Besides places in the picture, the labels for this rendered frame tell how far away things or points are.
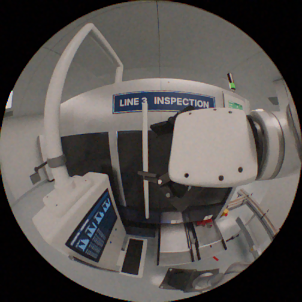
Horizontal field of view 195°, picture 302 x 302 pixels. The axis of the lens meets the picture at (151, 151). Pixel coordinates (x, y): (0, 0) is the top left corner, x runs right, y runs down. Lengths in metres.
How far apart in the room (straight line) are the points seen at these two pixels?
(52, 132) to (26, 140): 4.52
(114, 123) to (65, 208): 0.48
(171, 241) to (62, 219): 0.85
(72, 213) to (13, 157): 4.56
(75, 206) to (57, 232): 0.14
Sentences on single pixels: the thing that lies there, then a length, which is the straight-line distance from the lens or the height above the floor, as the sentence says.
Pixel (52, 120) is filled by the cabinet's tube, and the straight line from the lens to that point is 0.39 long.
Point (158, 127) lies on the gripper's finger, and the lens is 0.17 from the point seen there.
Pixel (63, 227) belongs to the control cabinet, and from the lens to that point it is 0.40.
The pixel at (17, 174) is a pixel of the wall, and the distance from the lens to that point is 4.93.
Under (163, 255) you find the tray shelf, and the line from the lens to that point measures 0.94.
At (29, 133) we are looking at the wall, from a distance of 4.93.
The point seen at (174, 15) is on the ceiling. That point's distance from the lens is 1.21.
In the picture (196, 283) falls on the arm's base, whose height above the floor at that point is 0.87.
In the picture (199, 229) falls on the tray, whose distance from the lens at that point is 1.11.
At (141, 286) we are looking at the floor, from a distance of 1.84.
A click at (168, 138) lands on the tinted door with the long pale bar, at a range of 0.49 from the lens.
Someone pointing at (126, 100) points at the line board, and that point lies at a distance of 0.52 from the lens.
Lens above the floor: 1.80
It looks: 14 degrees down
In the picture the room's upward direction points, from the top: straight up
